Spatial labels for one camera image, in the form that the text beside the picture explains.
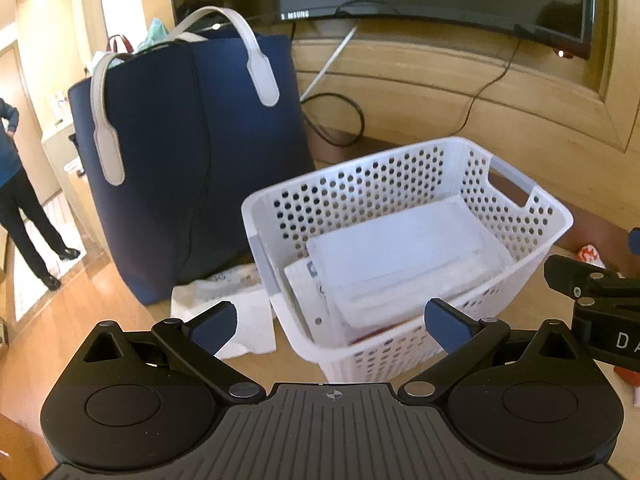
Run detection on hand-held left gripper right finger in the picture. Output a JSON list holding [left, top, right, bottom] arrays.
[[397, 298, 598, 406]]

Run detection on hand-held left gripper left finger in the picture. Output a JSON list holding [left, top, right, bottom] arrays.
[[80, 301, 266, 403]]

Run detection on clear bag of white gloves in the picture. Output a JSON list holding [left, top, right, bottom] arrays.
[[305, 196, 515, 330]]

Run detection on glove packet purple label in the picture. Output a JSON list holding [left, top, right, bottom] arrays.
[[283, 259, 346, 346]]

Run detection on white perforated plastic basket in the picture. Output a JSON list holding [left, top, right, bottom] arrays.
[[241, 136, 574, 382]]

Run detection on wooden desktop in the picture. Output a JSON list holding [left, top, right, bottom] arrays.
[[0, 132, 640, 411]]

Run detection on white red snack packet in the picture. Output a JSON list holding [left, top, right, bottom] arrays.
[[575, 244, 623, 273]]

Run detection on crumpled white plastic bag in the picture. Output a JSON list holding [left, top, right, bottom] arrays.
[[170, 265, 277, 361]]

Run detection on white counter cabinet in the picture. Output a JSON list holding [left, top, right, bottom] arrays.
[[41, 85, 98, 241]]

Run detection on teal cloth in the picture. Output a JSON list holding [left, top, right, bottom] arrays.
[[136, 17, 177, 53]]

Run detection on navy tote bag white handles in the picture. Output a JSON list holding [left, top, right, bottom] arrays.
[[67, 6, 317, 307]]

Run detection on thin black television cable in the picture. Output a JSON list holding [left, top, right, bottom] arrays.
[[457, 35, 523, 137]]

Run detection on black looped cable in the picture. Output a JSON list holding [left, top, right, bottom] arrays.
[[300, 0, 368, 148]]

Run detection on white cable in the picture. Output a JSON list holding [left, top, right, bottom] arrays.
[[301, 25, 359, 100]]

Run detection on red bag handle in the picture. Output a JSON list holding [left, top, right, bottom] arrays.
[[106, 34, 137, 56]]

